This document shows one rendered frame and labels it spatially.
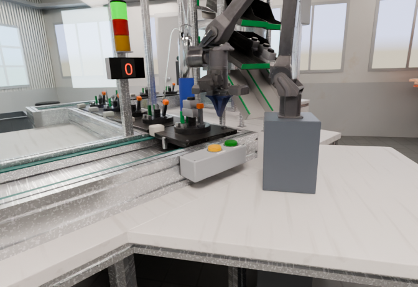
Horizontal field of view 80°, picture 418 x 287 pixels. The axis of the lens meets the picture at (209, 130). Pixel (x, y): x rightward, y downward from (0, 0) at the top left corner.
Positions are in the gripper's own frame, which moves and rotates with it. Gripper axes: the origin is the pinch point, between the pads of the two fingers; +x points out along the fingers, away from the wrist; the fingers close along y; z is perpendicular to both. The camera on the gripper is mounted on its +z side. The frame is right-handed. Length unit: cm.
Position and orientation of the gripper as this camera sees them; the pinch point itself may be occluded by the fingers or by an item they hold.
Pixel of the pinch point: (219, 106)
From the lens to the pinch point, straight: 81.0
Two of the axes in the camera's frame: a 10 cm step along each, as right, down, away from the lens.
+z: -6.1, 2.1, -7.7
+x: 0.3, 9.7, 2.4
